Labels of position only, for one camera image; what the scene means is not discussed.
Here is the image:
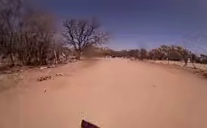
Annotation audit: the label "reddish dirt road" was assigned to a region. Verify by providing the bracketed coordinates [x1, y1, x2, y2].
[0, 57, 207, 128]

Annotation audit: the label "bare leafless tree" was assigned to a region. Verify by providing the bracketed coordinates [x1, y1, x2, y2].
[61, 18, 111, 61]

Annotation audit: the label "pale stones on roadside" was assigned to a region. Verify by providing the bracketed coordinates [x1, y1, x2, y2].
[36, 72, 65, 83]

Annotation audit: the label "robot's own part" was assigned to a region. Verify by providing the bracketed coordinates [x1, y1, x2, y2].
[80, 119, 101, 128]

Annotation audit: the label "row of distant trees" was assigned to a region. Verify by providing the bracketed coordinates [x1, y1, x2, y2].
[100, 44, 207, 66]

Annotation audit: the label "thicket of bare bushes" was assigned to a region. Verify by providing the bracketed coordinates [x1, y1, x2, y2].
[0, 0, 72, 67]

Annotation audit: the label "dry scrub verge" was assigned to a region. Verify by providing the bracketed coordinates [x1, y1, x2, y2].
[147, 59, 207, 81]

